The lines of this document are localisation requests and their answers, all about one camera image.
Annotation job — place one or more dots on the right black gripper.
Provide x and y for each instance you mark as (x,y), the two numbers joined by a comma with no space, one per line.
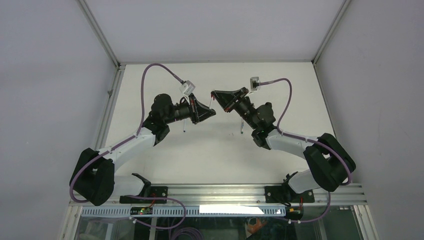
(228,99)

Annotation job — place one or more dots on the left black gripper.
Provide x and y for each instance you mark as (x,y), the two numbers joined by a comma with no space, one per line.
(198,111)

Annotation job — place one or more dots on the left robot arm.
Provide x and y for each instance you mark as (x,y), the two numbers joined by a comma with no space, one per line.
(94,178)

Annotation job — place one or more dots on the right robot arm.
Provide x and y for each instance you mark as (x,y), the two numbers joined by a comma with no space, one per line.
(329,164)

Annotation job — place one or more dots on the orange object below table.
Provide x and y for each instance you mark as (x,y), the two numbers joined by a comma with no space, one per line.
(254,224)

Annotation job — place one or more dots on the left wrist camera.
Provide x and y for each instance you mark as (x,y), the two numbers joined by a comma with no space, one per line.
(186,88)

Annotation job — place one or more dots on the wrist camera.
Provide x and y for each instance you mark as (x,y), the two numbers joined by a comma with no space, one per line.
(186,88)
(254,85)

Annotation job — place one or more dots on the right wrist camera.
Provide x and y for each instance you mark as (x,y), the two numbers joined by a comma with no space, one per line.
(254,85)

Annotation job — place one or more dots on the aluminium frame rail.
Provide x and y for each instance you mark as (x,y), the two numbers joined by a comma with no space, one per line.
(254,194)

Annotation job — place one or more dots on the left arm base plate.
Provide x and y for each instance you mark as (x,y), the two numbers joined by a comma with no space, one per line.
(159,195)

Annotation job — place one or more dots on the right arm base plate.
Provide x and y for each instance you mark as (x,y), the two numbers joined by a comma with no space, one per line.
(283,194)

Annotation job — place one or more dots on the white slotted cable duct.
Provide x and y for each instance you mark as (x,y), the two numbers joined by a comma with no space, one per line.
(188,211)

